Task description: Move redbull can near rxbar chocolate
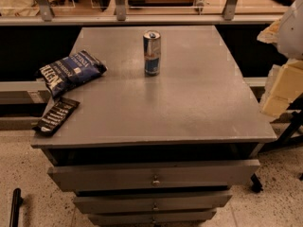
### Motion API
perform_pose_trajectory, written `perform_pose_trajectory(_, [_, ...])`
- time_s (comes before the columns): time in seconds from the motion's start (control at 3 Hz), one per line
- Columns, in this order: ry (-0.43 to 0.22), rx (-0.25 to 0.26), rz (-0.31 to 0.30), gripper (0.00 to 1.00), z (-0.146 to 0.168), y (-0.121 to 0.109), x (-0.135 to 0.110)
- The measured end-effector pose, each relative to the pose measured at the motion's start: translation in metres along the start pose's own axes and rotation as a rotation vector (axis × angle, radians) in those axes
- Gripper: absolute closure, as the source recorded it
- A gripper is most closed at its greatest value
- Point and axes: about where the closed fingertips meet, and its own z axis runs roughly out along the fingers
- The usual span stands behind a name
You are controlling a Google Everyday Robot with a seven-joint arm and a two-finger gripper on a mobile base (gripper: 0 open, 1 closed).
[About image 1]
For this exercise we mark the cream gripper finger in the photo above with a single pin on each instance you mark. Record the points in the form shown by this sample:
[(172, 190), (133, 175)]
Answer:
[(283, 86), (269, 35)]

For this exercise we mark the redbull can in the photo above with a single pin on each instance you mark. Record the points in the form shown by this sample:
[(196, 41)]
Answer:
[(152, 52)]

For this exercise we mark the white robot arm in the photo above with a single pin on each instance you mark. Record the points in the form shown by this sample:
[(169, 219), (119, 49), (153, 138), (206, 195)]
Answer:
[(290, 34)]

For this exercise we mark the black rxbar chocolate bar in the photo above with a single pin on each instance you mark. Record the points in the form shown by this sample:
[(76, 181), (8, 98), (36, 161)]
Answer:
[(56, 116)]

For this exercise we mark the black stand legs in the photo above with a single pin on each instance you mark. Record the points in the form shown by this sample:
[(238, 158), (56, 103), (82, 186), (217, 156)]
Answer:
[(287, 138)]

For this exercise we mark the black caster wheel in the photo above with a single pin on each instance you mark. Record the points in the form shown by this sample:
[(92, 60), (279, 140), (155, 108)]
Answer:
[(256, 184)]

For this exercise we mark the top grey drawer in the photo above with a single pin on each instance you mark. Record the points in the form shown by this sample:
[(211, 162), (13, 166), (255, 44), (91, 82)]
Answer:
[(152, 175)]

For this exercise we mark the grey drawer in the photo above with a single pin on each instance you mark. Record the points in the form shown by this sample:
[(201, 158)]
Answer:
[(152, 175), (152, 218), (154, 202)]

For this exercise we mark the grey drawer cabinet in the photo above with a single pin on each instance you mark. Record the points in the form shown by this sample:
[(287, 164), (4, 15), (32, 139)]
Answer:
[(198, 108)]

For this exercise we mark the middle grey drawer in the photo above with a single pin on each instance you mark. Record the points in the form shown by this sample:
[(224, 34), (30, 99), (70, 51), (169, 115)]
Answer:
[(154, 202)]

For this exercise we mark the bottom grey drawer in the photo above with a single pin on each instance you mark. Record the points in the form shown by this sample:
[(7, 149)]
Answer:
[(152, 218)]

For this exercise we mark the blue chip bag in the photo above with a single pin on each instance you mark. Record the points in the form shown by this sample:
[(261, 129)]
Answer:
[(70, 72)]

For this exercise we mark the grey metal railing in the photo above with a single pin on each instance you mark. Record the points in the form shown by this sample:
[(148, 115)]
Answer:
[(147, 12)]

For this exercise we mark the black pole on floor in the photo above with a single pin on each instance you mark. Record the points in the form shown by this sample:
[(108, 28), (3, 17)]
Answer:
[(17, 201)]

